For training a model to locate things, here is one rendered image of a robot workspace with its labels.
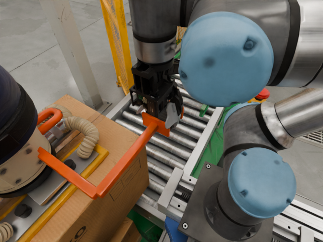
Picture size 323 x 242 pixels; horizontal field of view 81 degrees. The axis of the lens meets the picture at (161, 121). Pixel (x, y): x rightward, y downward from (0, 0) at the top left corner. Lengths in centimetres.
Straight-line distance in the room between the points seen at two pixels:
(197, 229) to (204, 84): 46
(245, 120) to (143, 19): 31
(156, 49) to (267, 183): 30
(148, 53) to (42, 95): 250
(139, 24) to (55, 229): 50
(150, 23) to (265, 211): 36
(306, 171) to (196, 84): 205
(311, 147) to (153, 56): 217
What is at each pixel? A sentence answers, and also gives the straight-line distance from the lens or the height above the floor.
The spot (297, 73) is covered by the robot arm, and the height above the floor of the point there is 150.
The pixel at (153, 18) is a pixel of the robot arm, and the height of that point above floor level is 148.
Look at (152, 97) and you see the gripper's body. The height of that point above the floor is 133.
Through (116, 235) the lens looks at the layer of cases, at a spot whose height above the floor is 54.
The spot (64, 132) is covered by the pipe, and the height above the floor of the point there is 114.
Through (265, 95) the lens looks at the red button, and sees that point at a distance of 93.
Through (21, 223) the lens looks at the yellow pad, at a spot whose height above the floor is 110.
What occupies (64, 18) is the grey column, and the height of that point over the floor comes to 100.
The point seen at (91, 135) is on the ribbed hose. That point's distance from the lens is 58.
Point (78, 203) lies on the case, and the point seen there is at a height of 107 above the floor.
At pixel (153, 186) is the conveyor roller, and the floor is 55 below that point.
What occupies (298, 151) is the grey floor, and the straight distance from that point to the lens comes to 227.
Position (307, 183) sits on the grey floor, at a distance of 213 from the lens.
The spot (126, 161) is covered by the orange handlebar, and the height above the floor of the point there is 121.
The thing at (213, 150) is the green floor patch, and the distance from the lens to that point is 192.
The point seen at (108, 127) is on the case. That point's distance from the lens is 68.
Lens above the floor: 159
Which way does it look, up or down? 50 degrees down
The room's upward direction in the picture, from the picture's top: straight up
